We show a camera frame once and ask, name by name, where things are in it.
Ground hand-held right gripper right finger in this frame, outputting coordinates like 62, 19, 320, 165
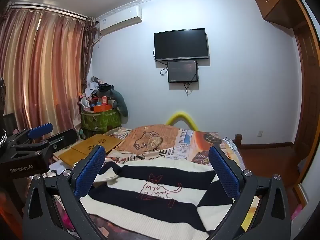
207, 144, 292, 240

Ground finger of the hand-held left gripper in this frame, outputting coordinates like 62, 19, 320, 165
7, 123, 53, 145
12, 129, 78, 156

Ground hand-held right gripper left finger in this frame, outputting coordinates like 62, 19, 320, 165
22, 145, 110, 240

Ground navy white striped sweater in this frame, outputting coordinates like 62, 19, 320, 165
79, 158, 241, 240

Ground bamboo folding lap desk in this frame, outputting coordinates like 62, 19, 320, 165
58, 133, 123, 167

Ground green patterned storage box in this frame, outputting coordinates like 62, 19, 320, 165
80, 107, 122, 139

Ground orange flat box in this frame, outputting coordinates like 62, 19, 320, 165
93, 104, 113, 113

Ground pink orange curtain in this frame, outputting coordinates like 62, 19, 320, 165
0, 7, 97, 141

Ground pile of clutter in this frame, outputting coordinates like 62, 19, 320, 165
79, 75, 116, 111

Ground yellow foam tube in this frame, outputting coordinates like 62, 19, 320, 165
165, 110, 200, 131

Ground wooden door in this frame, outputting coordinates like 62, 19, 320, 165
292, 0, 320, 189

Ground white air conditioner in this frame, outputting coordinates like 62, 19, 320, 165
96, 5, 143, 36

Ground wooden bed post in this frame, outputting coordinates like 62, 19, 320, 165
234, 134, 243, 153

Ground black monitor cable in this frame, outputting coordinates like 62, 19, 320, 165
183, 73, 198, 96

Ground small black wall monitor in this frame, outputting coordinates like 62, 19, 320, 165
167, 60, 199, 84

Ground white curtain rail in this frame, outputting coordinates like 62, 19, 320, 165
7, 1, 97, 23

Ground black wall television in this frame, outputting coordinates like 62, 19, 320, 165
153, 28, 210, 62

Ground wooden wall cabinet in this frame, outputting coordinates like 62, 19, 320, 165
254, 0, 304, 29

